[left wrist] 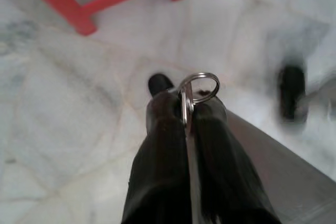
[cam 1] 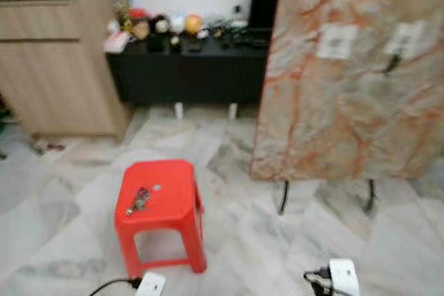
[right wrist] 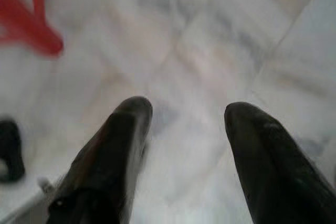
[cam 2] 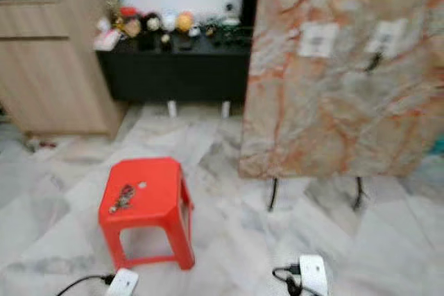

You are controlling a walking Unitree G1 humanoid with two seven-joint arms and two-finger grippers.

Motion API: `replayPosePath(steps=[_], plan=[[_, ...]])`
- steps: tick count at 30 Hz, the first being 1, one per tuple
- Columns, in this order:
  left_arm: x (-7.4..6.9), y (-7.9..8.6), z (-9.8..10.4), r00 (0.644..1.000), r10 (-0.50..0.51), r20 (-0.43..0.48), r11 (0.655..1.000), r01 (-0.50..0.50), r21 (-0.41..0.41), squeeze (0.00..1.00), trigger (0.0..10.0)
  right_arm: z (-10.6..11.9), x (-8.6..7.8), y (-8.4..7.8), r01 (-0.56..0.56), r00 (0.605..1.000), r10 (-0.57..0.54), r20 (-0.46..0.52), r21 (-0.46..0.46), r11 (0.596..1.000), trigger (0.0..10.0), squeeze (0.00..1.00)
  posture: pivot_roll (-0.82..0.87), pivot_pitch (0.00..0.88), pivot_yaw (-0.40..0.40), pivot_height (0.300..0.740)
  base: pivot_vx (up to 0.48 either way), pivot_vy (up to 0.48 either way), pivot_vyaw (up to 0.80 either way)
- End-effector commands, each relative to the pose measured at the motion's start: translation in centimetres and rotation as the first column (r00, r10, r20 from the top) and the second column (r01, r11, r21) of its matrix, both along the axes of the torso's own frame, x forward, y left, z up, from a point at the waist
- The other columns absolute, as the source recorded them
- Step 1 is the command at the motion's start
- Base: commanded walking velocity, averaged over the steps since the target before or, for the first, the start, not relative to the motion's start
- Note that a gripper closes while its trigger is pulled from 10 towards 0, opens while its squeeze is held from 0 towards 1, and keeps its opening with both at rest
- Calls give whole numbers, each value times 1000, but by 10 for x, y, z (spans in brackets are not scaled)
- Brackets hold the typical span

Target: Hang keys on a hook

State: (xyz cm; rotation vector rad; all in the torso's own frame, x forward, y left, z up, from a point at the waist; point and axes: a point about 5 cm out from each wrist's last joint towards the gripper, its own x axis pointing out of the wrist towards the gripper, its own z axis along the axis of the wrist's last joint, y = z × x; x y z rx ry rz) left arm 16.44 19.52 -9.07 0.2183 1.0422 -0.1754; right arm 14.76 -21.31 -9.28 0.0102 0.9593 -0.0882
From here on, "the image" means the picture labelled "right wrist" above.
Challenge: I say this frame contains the red plastic stool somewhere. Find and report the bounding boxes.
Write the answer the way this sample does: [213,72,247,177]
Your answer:
[0,0,64,57]

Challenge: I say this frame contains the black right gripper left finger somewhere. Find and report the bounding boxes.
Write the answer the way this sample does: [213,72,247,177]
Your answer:
[46,95,154,224]

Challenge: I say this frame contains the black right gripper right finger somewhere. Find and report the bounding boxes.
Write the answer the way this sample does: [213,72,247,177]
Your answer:
[224,101,336,224]

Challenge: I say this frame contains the black robot foot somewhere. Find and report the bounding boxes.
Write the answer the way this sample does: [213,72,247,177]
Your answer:
[0,120,26,183]

